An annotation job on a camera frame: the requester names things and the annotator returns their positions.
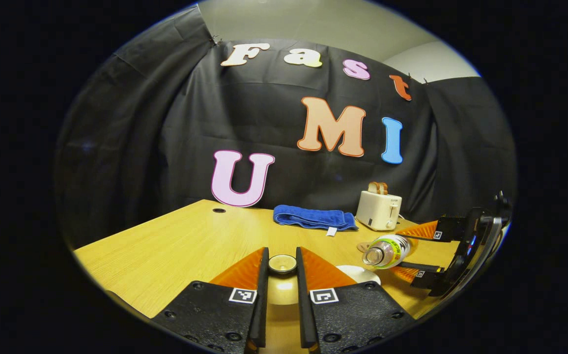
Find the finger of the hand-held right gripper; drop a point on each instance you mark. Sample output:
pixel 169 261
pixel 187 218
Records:
pixel 448 228
pixel 426 281

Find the cream ceramic teacup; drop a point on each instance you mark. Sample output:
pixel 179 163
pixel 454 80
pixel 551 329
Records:
pixel 360 273

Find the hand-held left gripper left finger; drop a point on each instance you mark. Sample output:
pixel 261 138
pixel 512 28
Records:
pixel 260 305

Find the cream toaster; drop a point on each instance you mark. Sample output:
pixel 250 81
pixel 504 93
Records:
pixel 377 211

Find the blue towel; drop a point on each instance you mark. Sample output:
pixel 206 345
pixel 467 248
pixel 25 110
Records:
pixel 308 217

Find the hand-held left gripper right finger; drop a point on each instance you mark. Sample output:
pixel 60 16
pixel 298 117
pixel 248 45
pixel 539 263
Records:
pixel 303 305

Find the black backdrop cloth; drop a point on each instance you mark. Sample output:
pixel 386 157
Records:
pixel 166 123

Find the cream teacup lid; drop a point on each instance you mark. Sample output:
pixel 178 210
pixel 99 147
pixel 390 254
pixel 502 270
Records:
pixel 282 290

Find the brown toast slice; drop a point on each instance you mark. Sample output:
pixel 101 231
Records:
pixel 383 188
pixel 372 188

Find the white labelled water bottle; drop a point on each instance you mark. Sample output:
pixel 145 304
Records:
pixel 392 250

